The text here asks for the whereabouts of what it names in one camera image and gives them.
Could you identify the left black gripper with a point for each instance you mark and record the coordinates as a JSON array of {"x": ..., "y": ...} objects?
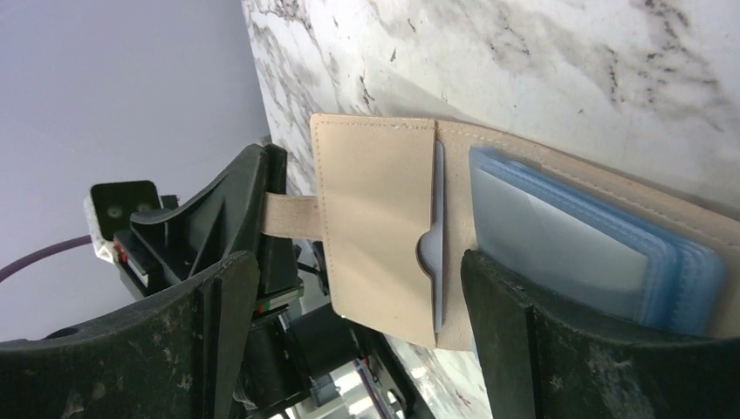
[{"x": 242, "y": 209}]

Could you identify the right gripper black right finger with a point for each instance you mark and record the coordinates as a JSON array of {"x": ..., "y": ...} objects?
[{"x": 546, "y": 356}]

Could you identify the white card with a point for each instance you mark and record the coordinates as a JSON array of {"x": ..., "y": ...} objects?
[{"x": 430, "y": 247}]

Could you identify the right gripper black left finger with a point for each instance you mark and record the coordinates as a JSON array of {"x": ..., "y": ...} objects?
[{"x": 176, "y": 354}]

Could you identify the beige leather card holder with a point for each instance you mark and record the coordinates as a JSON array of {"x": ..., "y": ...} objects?
[{"x": 374, "y": 181}]

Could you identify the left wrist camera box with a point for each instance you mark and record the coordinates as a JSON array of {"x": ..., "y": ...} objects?
[{"x": 108, "y": 207}]

